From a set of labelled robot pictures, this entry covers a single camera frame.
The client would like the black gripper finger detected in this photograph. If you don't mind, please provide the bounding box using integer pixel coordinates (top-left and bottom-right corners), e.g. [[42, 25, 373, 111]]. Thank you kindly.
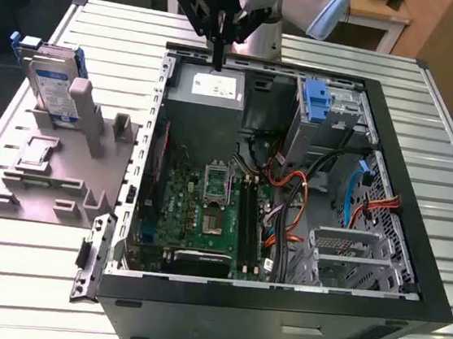
[[164, 0, 227, 72], [216, 4, 273, 79]]

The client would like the hard disk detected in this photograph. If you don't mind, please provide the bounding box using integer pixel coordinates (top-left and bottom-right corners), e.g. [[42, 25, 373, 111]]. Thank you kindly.
[[0, 29, 94, 128]]

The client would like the blue data wire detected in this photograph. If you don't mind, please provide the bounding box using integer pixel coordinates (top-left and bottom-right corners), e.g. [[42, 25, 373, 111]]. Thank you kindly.
[[341, 158, 378, 233]]

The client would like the orange yellow power wire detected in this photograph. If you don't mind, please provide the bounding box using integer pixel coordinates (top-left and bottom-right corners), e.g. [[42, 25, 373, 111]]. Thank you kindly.
[[347, 189, 403, 236]]

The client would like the grey metal disk bay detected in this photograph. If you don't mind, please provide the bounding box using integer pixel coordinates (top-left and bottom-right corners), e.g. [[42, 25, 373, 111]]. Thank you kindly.
[[302, 222, 411, 298]]

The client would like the grey power supply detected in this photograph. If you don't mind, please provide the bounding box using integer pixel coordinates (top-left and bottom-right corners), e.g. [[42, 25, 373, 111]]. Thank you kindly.
[[156, 59, 251, 170]]

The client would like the blue plastic drive latch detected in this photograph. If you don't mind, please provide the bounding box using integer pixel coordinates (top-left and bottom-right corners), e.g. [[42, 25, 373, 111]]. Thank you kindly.
[[299, 77, 336, 126]]

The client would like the metal socket cover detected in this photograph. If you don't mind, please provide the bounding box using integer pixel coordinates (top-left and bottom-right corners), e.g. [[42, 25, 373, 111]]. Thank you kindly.
[[200, 157, 236, 212]]

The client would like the grey metal drive cage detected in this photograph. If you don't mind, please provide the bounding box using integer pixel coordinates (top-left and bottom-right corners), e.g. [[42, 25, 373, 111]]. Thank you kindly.
[[280, 73, 386, 181]]

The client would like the metal locking lever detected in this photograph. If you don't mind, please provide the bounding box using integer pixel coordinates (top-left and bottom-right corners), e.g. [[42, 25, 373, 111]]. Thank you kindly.
[[223, 164, 237, 214]]

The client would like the green motherboard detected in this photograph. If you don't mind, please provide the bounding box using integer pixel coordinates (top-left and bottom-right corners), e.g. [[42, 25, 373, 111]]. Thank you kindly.
[[127, 153, 291, 287]]

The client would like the black RAM slot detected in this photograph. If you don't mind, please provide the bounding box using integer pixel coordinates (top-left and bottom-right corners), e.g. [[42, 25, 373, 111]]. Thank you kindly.
[[240, 174, 272, 276], [229, 173, 261, 275]]

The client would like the CPU socket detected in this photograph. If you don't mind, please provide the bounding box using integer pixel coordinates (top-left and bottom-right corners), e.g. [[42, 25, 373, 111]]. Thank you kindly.
[[200, 210, 229, 240]]

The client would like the grey parts rack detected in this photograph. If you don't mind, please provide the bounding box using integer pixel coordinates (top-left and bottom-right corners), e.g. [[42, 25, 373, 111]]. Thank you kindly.
[[0, 69, 150, 234]]

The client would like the black graphics card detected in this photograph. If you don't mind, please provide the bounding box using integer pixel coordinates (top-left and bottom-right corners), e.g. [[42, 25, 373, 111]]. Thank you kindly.
[[159, 245, 235, 281]]

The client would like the silver CPU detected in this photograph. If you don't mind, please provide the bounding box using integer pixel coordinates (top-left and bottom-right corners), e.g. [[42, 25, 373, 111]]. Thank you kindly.
[[20, 145, 54, 167]]

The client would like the grey expansion card retainer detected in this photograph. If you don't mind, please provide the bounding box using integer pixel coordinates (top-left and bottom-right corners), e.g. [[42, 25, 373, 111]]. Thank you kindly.
[[68, 208, 120, 308]]

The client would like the green RAM stick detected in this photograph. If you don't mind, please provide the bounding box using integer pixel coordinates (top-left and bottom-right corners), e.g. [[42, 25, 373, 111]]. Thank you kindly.
[[20, 176, 55, 191]]

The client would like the black PC case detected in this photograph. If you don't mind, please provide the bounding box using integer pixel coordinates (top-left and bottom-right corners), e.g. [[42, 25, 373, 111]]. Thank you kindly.
[[63, 32, 453, 339]]

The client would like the thin red wire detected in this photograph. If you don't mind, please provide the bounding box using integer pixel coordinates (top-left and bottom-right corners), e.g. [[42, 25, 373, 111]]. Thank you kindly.
[[143, 119, 173, 209]]

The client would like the orange wire bundle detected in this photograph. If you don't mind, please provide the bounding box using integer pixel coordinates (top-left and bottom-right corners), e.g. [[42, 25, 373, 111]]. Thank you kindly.
[[257, 135, 319, 255]]

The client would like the black cable bundle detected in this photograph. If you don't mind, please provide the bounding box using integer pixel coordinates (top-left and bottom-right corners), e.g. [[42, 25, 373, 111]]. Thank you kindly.
[[267, 137, 373, 293]]

